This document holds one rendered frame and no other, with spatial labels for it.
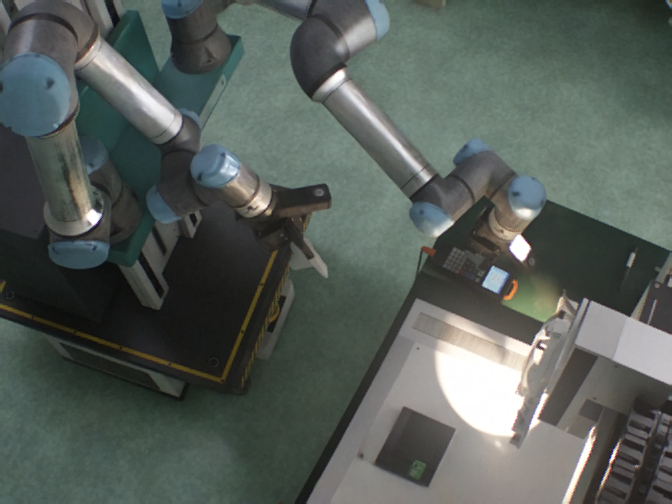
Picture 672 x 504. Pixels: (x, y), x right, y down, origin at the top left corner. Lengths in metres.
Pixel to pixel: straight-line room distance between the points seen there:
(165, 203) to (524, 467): 0.85
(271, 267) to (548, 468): 1.15
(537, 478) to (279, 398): 1.18
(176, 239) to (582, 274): 1.25
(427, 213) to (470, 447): 0.47
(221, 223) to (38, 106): 1.41
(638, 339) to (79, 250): 0.96
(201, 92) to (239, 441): 1.15
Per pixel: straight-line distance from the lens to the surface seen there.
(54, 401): 2.74
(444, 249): 1.82
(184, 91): 1.88
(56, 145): 1.24
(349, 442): 1.56
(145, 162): 1.77
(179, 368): 2.27
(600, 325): 1.07
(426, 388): 1.59
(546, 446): 1.58
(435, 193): 1.44
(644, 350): 1.07
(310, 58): 1.48
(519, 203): 1.47
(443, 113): 3.08
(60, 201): 1.36
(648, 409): 1.12
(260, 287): 2.32
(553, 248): 1.89
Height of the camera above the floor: 2.35
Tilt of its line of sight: 60 degrees down
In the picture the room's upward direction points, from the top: 9 degrees counter-clockwise
